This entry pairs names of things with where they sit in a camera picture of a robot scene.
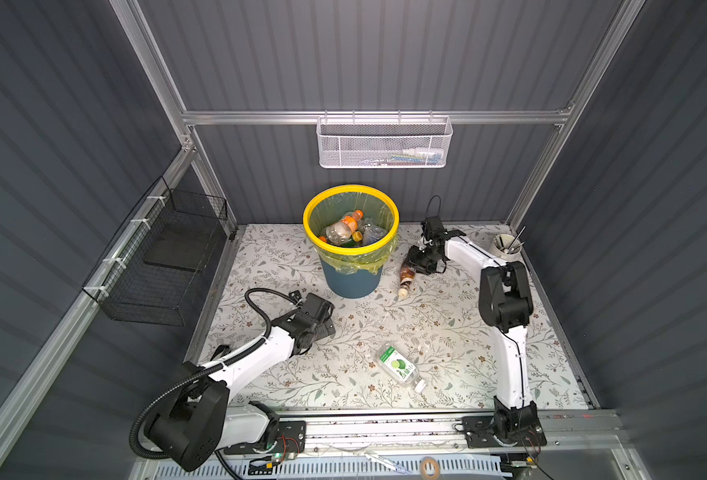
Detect brown tea bottle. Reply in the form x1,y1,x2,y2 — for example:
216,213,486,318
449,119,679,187
397,264,417,299

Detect blue label water bottle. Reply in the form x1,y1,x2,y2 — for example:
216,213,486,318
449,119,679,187
361,223,387,246

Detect orange label small bottle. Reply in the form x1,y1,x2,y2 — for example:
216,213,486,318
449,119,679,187
323,210,363,246

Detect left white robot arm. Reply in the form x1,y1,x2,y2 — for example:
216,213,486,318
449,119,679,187
128,287,335,479

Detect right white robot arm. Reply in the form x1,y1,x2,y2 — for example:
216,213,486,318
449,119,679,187
403,216,547,446

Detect teal bin yellow rim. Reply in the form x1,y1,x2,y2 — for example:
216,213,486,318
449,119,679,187
302,184,401,299

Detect white cup with tools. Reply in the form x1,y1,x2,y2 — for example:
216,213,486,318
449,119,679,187
493,233,523,261

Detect floral table mat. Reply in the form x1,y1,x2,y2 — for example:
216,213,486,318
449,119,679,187
181,223,591,410

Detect lime label clear bottle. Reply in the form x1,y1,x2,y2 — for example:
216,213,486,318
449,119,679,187
377,344,427,394

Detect white tube in basket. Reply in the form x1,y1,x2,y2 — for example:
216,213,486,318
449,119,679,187
395,147,445,164

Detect tape roll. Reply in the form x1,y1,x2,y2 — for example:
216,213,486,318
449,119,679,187
419,457,441,480

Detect white wire wall basket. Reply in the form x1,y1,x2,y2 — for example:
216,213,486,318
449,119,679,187
315,114,453,169

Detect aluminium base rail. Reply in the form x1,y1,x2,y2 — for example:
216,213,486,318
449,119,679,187
148,410,631,457

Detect black wire side basket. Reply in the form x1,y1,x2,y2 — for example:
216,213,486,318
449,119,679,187
82,180,229,327

